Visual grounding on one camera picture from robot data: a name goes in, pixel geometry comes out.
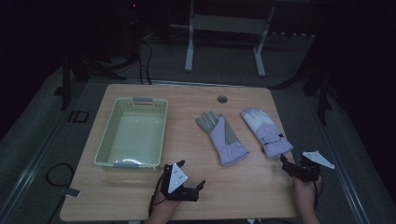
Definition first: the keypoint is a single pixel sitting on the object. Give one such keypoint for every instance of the purple glove with grey palm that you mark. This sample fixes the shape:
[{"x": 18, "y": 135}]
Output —
[{"x": 222, "y": 137}]

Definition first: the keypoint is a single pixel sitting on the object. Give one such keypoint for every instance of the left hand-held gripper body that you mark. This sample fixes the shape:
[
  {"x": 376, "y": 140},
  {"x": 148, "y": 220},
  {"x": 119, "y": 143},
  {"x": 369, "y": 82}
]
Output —
[{"x": 176, "y": 180}]

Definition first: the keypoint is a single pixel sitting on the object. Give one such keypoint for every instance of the purple and white glove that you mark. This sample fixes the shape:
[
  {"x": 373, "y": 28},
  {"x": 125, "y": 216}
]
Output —
[{"x": 267, "y": 130}]

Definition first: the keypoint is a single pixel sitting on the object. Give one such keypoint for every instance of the black tripod stand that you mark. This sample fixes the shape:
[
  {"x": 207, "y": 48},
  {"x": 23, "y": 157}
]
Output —
[
  {"x": 323, "y": 93},
  {"x": 67, "y": 77}
]

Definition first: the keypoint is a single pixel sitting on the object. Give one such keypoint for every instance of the pale green plastic basket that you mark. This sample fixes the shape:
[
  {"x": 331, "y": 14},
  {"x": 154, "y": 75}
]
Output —
[{"x": 135, "y": 137}]

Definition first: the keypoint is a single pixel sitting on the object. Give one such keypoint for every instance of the white metal desk frame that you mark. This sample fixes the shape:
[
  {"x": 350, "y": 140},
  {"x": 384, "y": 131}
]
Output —
[{"x": 229, "y": 25}]

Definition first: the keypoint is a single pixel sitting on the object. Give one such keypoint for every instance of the person's right hand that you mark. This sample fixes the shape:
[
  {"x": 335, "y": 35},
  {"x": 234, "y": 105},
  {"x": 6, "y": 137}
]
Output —
[{"x": 306, "y": 194}]

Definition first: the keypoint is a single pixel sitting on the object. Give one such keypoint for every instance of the person's left hand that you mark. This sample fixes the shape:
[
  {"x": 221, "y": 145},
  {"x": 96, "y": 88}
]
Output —
[{"x": 165, "y": 205}]

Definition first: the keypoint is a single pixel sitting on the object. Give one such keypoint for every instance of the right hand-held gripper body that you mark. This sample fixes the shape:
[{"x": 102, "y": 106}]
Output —
[{"x": 306, "y": 171}]

